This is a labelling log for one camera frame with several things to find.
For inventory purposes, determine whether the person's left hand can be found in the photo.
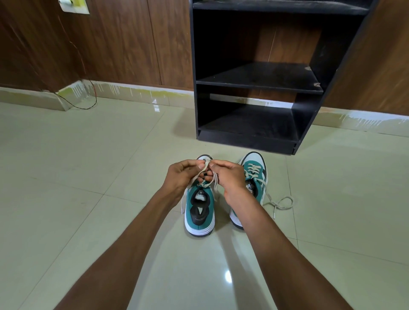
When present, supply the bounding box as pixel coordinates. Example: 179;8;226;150
162;159;207;202

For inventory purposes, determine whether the person's right hand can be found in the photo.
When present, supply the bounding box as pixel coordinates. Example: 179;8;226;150
197;160;249;207

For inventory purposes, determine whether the white shoelace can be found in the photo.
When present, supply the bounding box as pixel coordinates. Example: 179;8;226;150
244;163;294;220
180;160;220;215

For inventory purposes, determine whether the person's left forearm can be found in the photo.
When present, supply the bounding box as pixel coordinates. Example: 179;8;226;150
54;188;180;310

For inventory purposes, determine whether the person's right forearm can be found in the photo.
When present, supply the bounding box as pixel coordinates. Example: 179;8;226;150
224;188;353;310

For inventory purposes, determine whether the teal and white sneaker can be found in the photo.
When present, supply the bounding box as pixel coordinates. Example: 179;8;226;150
181;155;220;238
229;151;268;230

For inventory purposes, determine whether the black wooden shelf unit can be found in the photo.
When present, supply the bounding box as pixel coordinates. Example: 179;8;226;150
189;0;380;156

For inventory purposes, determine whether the thin red black wire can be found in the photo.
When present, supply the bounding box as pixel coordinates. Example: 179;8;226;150
41;15;98;111

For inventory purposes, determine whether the white wall socket plate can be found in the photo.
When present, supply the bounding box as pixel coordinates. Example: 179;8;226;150
58;0;90;15

